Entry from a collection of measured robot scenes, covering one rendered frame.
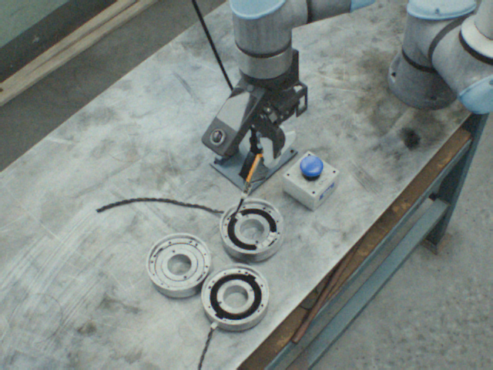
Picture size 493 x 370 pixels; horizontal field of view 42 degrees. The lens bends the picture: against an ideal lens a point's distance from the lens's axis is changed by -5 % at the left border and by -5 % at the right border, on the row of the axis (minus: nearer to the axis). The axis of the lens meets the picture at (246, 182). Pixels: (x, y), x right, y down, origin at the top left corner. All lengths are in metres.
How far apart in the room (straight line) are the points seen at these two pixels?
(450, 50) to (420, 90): 0.16
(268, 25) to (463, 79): 0.43
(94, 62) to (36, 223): 1.50
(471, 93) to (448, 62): 0.07
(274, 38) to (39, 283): 0.59
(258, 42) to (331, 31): 0.63
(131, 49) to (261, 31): 1.86
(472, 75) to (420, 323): 1.00
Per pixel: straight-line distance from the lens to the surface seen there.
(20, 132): 2.49
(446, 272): 2.04
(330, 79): 1.35
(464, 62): 1.12
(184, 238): 1.10
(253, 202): 1.12
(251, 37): 0.83
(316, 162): 1.11
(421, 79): 1.28
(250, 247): 1.08
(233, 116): 0.92
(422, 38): 1.20
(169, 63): 1.40
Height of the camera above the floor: 1.77
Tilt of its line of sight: 55 degrees down
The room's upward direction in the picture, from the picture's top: 5 degrees counter-clockwise
